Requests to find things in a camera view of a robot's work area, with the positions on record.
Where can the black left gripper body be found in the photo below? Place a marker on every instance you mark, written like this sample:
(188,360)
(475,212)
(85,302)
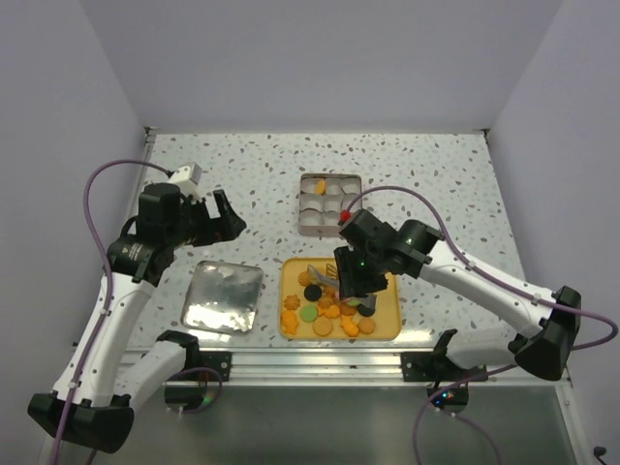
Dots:
(196,228)

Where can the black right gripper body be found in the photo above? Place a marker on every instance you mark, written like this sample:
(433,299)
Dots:
(360,271)

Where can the metal tongs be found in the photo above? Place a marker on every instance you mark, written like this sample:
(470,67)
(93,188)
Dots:
(329,279)

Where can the swirl butter cookie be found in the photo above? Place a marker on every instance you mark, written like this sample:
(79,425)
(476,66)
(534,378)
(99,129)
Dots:
(324,302)
(291,302)

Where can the black sandwich cookie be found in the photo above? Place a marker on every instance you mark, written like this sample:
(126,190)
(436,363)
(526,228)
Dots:
(366,311)
(313,292)

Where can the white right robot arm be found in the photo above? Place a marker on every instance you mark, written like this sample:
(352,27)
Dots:
(541,325)

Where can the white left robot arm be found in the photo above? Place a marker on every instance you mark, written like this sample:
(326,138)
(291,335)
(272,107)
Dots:
(92,404)

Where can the chocolate chip cookie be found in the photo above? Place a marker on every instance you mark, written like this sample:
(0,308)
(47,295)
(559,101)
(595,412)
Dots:
(346,309)

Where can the orange fish cookie middle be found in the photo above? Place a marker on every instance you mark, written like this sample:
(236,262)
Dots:
(332,312)

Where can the orange fish cookie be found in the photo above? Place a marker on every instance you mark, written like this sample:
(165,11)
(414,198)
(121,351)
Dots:
(332,312)
(289,322)
(349,327)

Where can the brown round cookie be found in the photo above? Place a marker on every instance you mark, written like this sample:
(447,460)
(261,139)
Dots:
(366,325)

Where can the silver cookie tin box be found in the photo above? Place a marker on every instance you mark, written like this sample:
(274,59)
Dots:
(319,216)

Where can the orange fish cookie right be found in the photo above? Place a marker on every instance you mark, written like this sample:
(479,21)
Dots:
(349,327)

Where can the yellow plastic tray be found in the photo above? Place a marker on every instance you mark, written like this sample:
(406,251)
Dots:
(387,316)

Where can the silver tin lid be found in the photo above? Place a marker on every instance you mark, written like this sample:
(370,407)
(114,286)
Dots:
(222,297)

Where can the green sandwich cookie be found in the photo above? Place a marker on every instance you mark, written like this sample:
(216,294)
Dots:
(309,313)

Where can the round beige dotted cookie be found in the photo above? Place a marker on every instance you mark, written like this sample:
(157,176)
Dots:
(322,327)

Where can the orange fish cookie left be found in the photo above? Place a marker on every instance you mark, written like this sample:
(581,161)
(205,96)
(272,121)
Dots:
(289,322)

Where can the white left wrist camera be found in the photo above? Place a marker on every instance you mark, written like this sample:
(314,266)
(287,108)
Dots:
(187,179)

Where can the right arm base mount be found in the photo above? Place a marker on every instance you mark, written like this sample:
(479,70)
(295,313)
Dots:
(424,367)

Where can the aluminium frame rail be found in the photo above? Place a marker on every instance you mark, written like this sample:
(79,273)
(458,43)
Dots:
(317,367)

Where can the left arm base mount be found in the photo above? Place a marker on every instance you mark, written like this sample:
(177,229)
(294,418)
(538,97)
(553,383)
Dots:
(220,361)

